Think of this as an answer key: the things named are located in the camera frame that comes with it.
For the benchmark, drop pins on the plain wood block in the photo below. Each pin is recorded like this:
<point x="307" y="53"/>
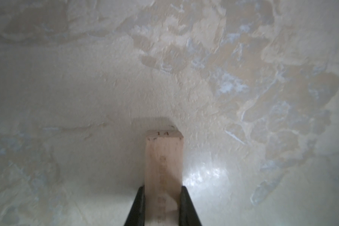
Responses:
<point x="163" y="177"/>

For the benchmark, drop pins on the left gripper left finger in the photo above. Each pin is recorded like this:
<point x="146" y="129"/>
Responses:
<point x="136" y="216"/>

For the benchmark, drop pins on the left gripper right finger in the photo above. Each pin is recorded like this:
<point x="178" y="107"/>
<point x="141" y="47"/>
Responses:
<point x="187" y="213"/>

